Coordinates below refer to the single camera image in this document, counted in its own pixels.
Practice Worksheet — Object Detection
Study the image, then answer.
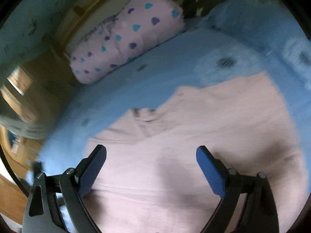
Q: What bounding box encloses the teal bed curtain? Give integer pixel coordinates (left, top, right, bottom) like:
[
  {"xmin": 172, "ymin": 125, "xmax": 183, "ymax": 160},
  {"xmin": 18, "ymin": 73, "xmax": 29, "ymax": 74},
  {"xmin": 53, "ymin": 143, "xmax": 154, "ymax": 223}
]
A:
[{"xmin": 0, "ymin": 0, "xmax": 98, "ymax": 140}]

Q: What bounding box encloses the pink heart print quilt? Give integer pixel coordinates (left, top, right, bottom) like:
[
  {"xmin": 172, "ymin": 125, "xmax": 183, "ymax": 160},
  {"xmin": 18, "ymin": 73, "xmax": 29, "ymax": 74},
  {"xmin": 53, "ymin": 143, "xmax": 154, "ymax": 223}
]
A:
[{"xmin": 69, "ymin": 0, "xmax": 186, "ymax": 84}]

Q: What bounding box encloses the dark white-trimmed cloth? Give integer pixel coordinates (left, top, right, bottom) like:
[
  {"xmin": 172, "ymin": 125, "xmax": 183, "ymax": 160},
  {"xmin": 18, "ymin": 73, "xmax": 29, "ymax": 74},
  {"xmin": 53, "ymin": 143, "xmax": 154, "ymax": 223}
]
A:
[{"xmin": 181, "ymin": 0, "xmax": 234, "ymax": 18}]

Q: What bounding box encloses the wooden bed headboard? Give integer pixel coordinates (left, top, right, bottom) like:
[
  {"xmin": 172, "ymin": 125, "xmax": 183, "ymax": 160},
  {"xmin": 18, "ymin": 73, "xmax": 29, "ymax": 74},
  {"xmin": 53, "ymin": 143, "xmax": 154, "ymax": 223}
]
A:
[{"xmin": 52, "ymin": 0, "xmax": 263, "ymax": 56}]

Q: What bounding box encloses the wooden cabinet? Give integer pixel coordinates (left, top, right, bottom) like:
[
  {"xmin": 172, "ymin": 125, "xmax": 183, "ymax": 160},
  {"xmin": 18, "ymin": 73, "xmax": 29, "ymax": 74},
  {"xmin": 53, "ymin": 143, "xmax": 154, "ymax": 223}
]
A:
[{"xmin": 0, "ymin": 51, "xmax": 73, "ymax": 214}]

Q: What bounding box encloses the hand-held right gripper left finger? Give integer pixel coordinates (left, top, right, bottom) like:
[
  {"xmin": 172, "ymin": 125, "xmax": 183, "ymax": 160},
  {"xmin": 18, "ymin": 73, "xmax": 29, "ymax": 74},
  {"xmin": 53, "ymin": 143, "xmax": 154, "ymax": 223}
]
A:
[{"xmin": 22, "ymin": 145, "xmax": 107, "ymax": 233}]

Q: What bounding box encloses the blue dandelion print pillow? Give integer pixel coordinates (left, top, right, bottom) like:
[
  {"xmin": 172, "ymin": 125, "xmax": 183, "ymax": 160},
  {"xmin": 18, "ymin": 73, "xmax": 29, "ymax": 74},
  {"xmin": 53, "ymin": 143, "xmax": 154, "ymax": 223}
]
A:
[{"xmin": 197, "ymin": 0, "xmax": 311, "ymax": 90}]

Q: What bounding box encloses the blue dandelion print bedsheet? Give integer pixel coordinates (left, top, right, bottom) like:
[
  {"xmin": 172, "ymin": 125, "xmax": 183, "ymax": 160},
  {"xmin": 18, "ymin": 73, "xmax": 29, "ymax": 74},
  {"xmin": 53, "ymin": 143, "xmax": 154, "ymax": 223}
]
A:
[{"xmin": 25, "ymin": 19, "xmax": 311, "ymax": 190}]

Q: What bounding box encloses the pink garment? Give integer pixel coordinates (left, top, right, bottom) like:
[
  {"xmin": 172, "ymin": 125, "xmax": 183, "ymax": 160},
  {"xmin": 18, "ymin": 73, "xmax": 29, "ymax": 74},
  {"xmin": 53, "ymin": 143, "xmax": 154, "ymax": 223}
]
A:
[{"xmin": 84, "ymin": 71, "xmax": 309, "ymax": 233}]

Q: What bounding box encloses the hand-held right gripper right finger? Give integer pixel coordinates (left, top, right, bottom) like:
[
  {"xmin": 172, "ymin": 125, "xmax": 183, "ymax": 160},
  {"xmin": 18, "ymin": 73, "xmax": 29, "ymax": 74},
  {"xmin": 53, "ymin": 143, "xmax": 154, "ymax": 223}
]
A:
[{"xmin": 196, "ymin": 146, "xmax": 280, "ymax": 233}]

